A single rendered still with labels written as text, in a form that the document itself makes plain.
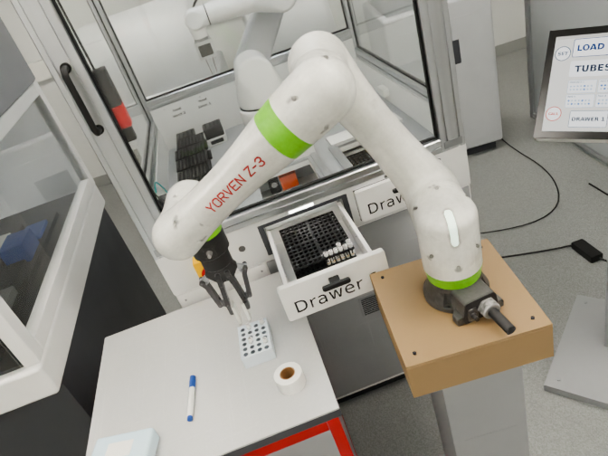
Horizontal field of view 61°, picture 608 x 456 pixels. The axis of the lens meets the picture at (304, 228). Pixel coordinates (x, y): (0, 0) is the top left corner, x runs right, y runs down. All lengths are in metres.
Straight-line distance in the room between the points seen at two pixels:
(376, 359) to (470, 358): 0.92
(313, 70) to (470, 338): 0.64
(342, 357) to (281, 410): 0.76
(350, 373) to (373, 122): 1.19
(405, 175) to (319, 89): 0.37
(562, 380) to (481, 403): 0.78
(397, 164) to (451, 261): 0.24
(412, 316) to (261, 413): 0.42
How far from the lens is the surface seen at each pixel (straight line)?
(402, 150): 1.16
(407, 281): 1.30
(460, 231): 1.08
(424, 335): 1.18
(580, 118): 1.63
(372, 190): 1.61
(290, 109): 0.91
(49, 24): 1.42
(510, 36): 5.30
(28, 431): 1.84
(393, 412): 2.15
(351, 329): 1.92
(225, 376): 1.41
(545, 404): 2.13
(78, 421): 1.80
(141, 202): 1.53
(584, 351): 2.25
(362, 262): 1.32
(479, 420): 1.47
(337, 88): 0.90
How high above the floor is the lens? 1.72
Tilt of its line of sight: 32 degrees down
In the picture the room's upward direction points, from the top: 19 degrees counter-clockwise
